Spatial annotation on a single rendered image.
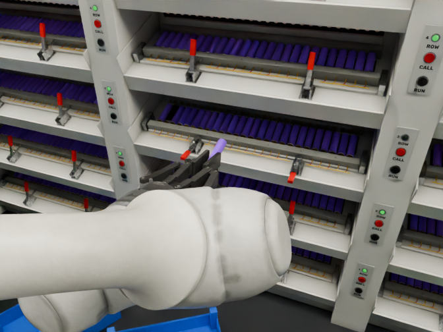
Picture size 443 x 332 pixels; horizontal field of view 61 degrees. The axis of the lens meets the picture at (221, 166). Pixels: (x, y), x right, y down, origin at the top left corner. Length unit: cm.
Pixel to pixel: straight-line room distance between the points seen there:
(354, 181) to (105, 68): 66
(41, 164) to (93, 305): 104
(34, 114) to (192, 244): 105
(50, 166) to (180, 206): 110
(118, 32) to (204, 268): 73
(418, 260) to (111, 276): 88
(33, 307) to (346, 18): 66
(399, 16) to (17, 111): 109
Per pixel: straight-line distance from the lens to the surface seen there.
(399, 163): 86
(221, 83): 88
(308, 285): 118
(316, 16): 78
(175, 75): 93
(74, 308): 42
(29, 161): 146
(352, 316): 121
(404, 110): 81
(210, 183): 63
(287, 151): 93
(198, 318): 116
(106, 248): 27
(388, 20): 77
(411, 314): 121
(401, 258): 105
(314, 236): 104
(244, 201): 33
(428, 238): 107
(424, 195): 94
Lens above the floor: 100
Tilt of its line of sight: 33 degrees down
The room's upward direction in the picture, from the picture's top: straight up
